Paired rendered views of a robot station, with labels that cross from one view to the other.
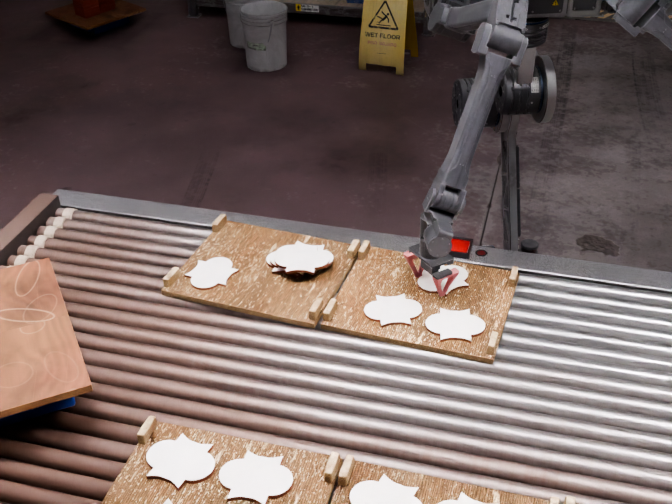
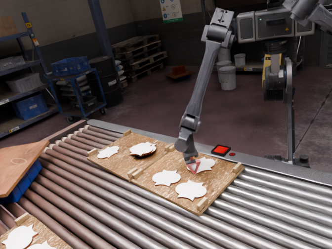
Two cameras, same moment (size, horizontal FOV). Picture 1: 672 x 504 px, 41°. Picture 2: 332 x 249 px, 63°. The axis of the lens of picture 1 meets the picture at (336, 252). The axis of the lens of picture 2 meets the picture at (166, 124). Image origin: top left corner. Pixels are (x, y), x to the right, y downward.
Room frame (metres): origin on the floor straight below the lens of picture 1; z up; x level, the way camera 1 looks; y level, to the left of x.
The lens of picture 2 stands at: (0.82, -0.67, 1.69)
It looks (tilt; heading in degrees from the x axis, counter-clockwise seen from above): 25 degrees down; 28
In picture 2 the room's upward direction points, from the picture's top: 12 degrees counter-clockwise
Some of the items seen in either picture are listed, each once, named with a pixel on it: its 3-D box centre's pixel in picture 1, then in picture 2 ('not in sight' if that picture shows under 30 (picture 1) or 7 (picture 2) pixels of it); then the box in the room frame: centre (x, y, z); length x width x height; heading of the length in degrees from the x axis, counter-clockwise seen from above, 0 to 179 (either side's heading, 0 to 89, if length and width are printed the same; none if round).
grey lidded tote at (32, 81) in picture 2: not in sight; (24, 82); (4.12, 3.84, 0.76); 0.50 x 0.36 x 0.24; 170
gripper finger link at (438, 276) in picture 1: (439, 277); (192, 163); (1.77, -0.25, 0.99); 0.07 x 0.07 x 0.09; 31
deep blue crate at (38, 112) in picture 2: not in sight; (29, 105); (4.07, 3.90, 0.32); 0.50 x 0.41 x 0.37; 161
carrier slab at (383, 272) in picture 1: (423, 299); (186, 174); (1.76, -0.21, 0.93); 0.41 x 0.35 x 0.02; 70
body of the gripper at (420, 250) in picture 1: (431, 246); (188, 146); (1.80, -0.23, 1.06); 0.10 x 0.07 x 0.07; 31
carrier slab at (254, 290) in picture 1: (265, 269); (130, 152); (1.91, 0.18, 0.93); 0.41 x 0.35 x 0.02; 69
